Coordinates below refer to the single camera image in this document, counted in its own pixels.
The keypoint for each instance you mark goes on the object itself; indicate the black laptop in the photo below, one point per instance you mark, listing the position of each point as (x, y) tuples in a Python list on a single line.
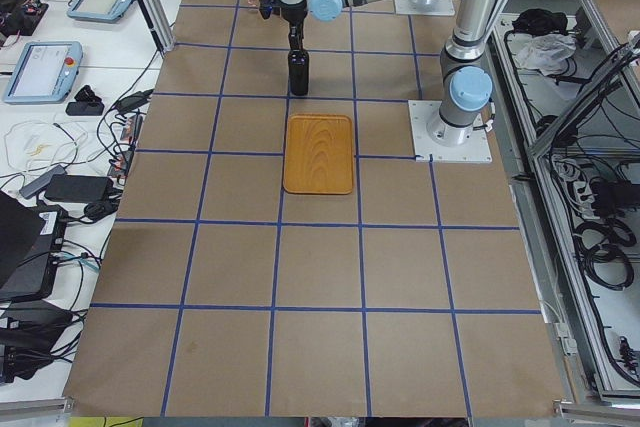
[(31, 238)]

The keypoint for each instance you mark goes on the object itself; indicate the blue teach pendant far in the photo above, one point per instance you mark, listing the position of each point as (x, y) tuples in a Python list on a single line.
[(103, 11)]

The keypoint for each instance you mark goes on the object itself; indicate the dark wine bottle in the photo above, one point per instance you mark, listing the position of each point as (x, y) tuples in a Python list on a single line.
[(298, 71)]

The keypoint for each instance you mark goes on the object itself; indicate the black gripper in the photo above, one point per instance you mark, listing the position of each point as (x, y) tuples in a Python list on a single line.
[(293, 13)]

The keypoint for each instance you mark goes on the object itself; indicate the blue teach pendant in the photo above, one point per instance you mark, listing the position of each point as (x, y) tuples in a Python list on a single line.
[(45, 73), (103, 11)]

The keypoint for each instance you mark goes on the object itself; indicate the white crumpled cloth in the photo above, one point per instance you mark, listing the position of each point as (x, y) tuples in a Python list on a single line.
[(548, 54)]

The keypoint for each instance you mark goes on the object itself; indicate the blue teach pendant near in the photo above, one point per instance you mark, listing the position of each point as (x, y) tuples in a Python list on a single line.
[(45, 73)]

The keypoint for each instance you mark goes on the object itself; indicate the black webcam on stand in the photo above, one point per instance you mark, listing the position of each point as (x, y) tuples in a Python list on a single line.
[(86, 103)]

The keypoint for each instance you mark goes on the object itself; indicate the black power brick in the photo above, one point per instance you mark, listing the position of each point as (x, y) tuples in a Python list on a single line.
[(77, 188)]

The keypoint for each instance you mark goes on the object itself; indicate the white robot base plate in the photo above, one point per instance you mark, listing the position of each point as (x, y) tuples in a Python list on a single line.
[(436, 141)]

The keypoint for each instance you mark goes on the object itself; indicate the wooden tray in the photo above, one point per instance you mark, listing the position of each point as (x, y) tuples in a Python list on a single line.
[(319, 155)]

